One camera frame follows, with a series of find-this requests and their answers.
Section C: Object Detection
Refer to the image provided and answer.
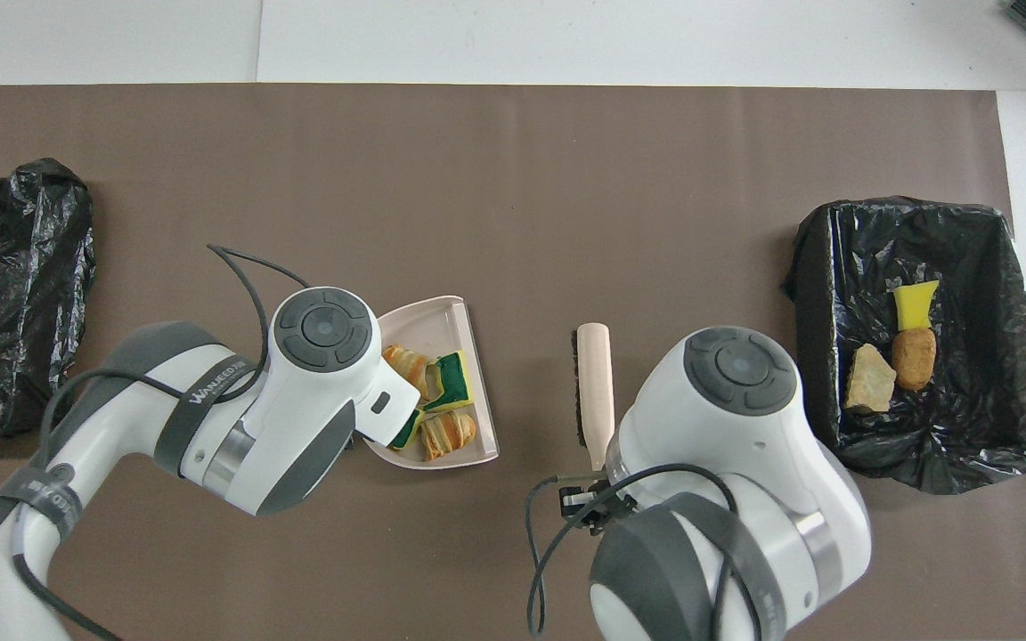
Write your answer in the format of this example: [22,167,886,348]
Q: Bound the beige hand brush black bristles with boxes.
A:
[572,322,615,473]

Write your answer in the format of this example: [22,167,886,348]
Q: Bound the green yellow sponge piece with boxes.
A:
[424,352,476,413]
[388,408,426,450]

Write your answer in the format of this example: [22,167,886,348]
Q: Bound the beige plastic dustpan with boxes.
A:
[362,296,500,470]

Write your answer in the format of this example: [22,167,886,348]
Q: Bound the brown toy bread roll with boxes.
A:
[892,327,938,392]

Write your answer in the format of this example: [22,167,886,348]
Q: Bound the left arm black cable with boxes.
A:
[12,244,311,641]

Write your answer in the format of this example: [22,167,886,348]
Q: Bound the brown paper table mat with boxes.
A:
[0,84,1026,641]

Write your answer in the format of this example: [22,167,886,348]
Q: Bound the striped toy bread piece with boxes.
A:
[844,344,898,414]

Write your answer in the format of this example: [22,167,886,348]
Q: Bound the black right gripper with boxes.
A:
[558,476,639,535]

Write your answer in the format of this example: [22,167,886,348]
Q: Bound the black bag lined bin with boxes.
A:
[782,196,1026,496]
[0,158,97,442]

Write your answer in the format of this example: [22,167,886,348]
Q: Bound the small toy croissant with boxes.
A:
[383,345,432,402]
[421,411,477,461]

